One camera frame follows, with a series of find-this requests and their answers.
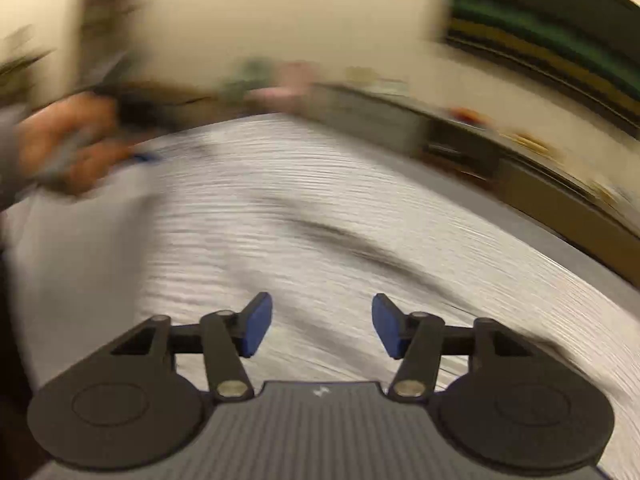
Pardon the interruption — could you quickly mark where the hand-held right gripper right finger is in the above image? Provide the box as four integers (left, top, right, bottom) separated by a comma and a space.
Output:
371, 293, 536, 403

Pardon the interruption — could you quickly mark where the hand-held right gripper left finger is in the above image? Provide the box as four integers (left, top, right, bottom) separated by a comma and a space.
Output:
109, 291, 274, 402

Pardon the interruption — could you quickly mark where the white patterned garment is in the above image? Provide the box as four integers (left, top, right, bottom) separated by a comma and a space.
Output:
135, 114, 640, 480

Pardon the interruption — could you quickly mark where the person's left hand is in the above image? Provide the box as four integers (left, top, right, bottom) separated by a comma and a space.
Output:
16, 95, 137, 195

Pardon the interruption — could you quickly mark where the wooden sideboard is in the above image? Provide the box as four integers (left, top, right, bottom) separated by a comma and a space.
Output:
310, 82, 640, 261

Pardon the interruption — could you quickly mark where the green and gold wall painting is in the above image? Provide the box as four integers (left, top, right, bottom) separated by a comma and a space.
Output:
445, 0, 640, 136

